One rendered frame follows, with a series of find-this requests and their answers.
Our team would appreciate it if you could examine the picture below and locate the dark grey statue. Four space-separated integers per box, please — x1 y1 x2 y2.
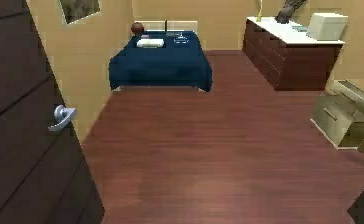
275 0 308 25

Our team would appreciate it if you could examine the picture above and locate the dark brown room door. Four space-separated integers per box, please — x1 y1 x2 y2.
0 0 106 224

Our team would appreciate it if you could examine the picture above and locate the dark brown chest of drawers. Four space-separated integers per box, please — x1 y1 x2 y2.
242 16 346 92

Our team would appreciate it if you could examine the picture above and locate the blue bed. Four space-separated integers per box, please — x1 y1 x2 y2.
108 20 214 93

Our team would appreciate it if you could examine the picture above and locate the brown ball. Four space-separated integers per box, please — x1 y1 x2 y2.
130 22 145 36

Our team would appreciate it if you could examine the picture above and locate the white box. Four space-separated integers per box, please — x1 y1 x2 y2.
305 12 349 42

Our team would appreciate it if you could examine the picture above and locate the yellow thin vase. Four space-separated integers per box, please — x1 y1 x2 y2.
255 0 264 23

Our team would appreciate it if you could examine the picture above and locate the framed wall picture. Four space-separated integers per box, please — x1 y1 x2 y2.
58 0 101 25

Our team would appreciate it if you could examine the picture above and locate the dark furniture corner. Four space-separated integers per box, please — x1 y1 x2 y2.
347 178 364 224

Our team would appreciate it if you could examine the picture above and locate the beige cabinet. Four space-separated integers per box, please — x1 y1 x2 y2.
310 79 364 151

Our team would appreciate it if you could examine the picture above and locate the silver door lever handle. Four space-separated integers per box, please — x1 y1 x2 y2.
48 104 78 132

